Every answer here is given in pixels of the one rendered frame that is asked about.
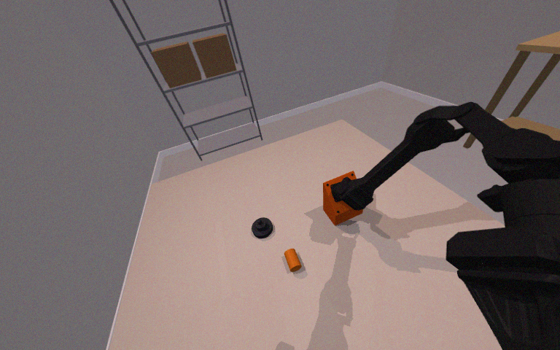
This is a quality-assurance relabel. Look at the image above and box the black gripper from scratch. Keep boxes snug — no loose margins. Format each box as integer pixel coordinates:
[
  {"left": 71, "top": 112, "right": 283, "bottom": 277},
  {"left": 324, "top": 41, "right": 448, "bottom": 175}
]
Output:
[{"left": 446, "top": 214, "right": 560, "bottom": 350}]

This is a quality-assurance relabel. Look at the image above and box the orange knob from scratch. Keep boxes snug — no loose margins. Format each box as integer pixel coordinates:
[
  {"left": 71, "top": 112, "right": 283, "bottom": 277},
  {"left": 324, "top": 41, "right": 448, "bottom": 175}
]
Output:
[{"left": 284, "top": 249, "right": 302, "bottom": 272}]

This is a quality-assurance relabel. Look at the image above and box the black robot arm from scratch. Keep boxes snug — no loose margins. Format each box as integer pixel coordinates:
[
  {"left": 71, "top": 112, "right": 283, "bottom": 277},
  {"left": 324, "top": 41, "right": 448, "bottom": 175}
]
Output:
[{"left": 330, "top": 102, "right": 560, "bottom": 226}]

